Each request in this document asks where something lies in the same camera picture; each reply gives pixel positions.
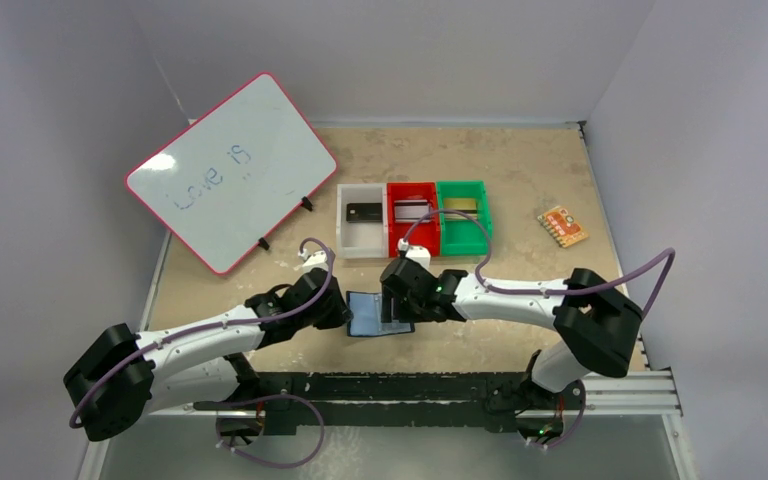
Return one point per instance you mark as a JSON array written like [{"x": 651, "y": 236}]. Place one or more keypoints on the blue leather card holder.
[{"x": 366, "y": 309}]

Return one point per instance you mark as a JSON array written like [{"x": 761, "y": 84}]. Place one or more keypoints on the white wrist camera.
[
  {"x": 416, "y": 253},
  {"x": 312, "y": 260}
]

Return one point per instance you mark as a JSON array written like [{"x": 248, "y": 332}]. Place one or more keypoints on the white plastic bin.
[{"x": 362, "y": 240}]

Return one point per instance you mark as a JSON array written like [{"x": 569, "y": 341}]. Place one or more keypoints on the green plastic bin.
[{"x": 464, "y": 238}]

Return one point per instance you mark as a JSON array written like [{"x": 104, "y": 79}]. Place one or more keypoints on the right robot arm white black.
[{"x": 596, "y": 323}]

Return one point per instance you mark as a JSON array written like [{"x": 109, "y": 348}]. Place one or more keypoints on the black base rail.
[{"x": 498, "y": 402}]

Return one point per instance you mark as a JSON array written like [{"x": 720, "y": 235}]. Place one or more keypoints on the silver credit card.
[{"x": 410, "y": 211}]

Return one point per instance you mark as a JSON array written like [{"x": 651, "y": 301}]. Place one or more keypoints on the whiteboard with pink frame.
[{"x": 223, "y": 184}]

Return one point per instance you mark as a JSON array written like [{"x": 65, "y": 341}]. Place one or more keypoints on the orange card with pattern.
[{"x": 562, "y": 226}]

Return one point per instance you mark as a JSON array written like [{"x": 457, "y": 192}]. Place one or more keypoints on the gold credit card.
[{"x": 460, "y": 208}]

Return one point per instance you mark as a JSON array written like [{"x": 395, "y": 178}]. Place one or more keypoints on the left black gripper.
[{"x": 339, "y": 315}]

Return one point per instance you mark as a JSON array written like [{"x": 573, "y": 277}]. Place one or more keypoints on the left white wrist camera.
[{"x": 312, "y": 260}]

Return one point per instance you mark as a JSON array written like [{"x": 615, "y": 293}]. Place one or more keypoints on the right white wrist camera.
[{"x": 416, "y": 253}]

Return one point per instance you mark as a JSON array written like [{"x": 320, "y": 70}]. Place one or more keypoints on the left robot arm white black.
[{"x": 124, "y": 375}]

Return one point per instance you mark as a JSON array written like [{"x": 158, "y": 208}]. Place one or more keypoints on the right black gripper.
[{"x": 393, "y": 291}]

